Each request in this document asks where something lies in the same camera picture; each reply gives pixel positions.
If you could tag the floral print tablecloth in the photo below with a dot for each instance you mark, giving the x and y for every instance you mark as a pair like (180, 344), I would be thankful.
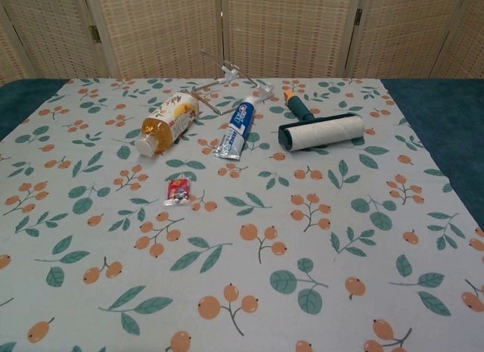
(264, 178)

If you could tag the blue white toothpaste tube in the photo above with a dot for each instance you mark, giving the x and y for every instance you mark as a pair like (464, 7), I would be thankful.
(236, 128)

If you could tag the small red candy packet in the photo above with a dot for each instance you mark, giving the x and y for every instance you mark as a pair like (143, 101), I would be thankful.
(177, 191)

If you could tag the amber tea bottle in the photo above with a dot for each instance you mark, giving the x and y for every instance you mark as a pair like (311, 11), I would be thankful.
(166, 125)

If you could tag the woven folding screen panel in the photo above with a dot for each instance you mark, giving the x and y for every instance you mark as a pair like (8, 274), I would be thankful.
(162, 26)
(291, 26)
(408, 26)
(49, 34)
(5, 57)
(476, 45)

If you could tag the brass screen hinge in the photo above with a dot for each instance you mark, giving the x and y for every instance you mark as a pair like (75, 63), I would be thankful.
(94, 33)
(358, 17)

